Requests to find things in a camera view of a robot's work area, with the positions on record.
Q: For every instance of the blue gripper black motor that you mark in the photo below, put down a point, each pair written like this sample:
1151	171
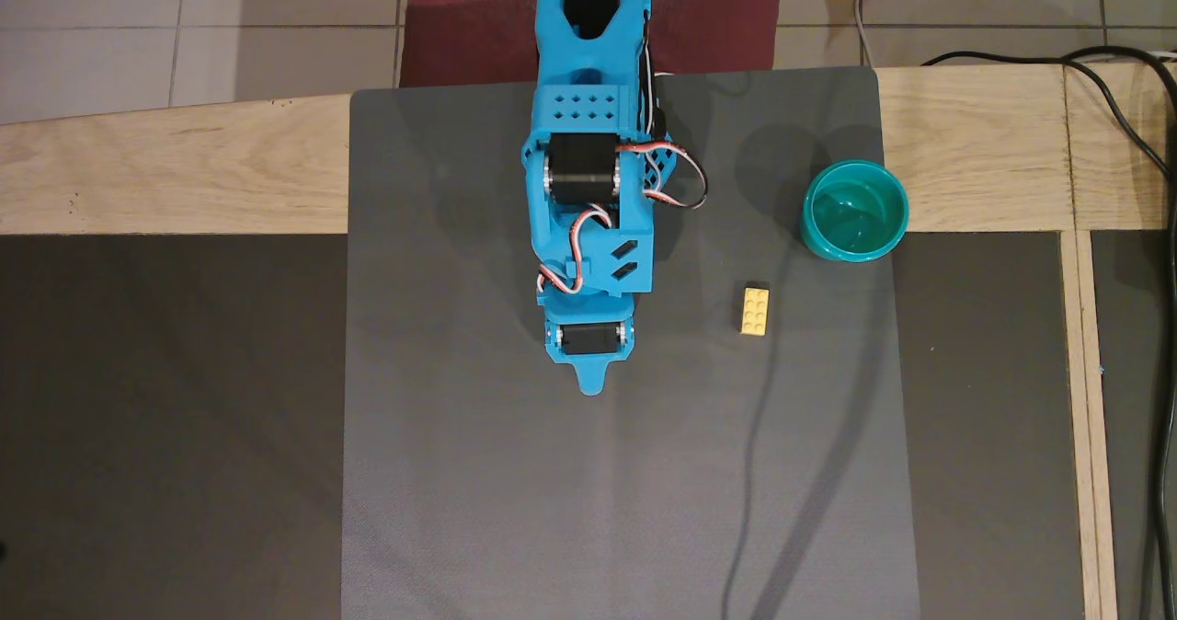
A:
588	338

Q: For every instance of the pale yellow lego brick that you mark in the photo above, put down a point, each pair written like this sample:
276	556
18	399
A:
755	311

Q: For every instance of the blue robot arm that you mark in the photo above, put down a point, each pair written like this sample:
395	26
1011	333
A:
588	77

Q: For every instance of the dark grey table mat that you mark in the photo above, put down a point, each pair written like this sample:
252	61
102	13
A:
552	510

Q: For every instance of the green plastic cup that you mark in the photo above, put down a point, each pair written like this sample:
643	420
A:
855	215

